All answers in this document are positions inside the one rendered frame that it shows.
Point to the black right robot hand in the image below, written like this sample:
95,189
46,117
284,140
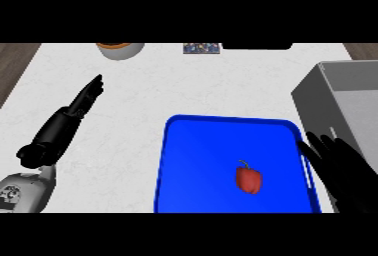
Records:
347,176

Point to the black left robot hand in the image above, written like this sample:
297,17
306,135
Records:
58,127

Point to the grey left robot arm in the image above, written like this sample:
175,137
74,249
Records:
26,191

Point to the grey open box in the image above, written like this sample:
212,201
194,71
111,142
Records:
345,110

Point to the red bell pepper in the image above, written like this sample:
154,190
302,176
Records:
249,180

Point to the blue plastic tray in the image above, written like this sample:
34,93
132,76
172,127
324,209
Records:
216,156

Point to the small patterned dark box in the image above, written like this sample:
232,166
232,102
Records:
201,48

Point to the white pot with orange rim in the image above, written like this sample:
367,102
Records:
120,50

